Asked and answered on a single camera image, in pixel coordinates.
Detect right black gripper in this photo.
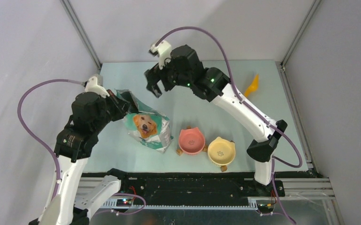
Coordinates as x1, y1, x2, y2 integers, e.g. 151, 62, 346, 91
144, 54, 192, 98

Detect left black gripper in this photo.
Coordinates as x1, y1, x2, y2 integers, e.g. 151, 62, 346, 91
92, 89, 132, 134

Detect green dog food bag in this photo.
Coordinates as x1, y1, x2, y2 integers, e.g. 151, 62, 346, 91
116, 90, 173, 153

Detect orange plastic food scoop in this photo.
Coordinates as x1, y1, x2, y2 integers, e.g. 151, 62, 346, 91
244, 74, 259, 98

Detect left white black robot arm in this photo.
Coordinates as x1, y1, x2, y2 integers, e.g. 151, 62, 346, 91
30, 90, 138, 225

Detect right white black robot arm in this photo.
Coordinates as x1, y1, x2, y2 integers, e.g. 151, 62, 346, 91
144, 41, 286, 196

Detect pink cat-ear pet bowl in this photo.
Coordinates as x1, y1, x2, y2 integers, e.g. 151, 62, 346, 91
176, 126, 208, 156

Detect yellow cat-ear pet bowl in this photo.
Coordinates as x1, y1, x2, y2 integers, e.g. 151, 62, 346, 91
207, 136, 236, 172

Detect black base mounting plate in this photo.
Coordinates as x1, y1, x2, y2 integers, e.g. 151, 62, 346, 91
107, 169, 285, 207

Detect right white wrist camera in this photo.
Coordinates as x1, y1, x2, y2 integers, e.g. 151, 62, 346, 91
149, 40, 172, 70

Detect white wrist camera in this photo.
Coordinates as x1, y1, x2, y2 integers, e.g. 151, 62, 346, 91
149, 40, 172, 70
84, 74, 109, 98

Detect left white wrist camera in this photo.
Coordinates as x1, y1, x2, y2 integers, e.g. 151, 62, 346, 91
84, 74, 109, 98

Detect left corner aluminium post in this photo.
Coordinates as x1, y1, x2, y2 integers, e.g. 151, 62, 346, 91
60, 0, 103, 72

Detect corner aluminium post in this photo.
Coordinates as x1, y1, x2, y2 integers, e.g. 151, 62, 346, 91
280, 0, 322, 68
60, 0, 103, 72

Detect right corner aluminium post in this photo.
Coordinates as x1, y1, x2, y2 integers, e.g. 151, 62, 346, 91
280, 0, 322, 68

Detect aluminium frame rail base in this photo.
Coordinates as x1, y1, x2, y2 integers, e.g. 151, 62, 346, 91
52, 177, 343, 225

